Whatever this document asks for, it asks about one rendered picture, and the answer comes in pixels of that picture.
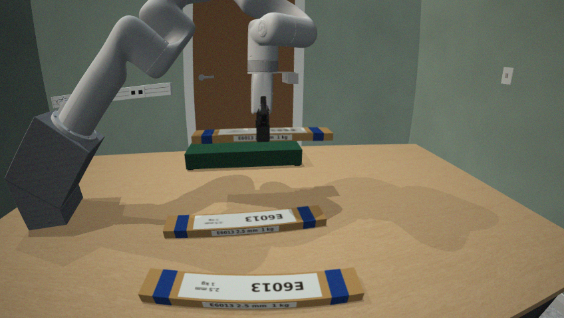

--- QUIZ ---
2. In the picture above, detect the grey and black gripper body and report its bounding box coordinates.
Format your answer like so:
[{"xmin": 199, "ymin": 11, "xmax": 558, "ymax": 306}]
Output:
[{"xmin": 247, "ymin": 72, "xmax": 278, "ymax": 114}]

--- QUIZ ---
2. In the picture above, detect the tan cardboard pack with blue bands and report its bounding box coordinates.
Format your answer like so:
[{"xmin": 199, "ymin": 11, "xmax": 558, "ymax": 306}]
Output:
[{"xmin": 138, "ymin": 267, "xmax": 364, "ymax": 309}]

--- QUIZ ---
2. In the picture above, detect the tan welding electrode pack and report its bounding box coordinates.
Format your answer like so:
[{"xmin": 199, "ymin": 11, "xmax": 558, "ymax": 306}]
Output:
[{"xmin": 192, "ymin": 127, "xmax": 333, "ymax": 144}]

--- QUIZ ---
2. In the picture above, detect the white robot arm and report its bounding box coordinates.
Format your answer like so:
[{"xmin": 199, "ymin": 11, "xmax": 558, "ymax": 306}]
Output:
[{"xmin": 51, "ymin": 0, "xmax": 317, "ymax": 143}]

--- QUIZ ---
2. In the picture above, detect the cardboard welding electrode pack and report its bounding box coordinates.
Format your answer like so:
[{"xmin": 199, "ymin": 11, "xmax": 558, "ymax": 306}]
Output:
[{"xmin": 163, "ymin": 205, "xmax": 327, "ymax": 238}]

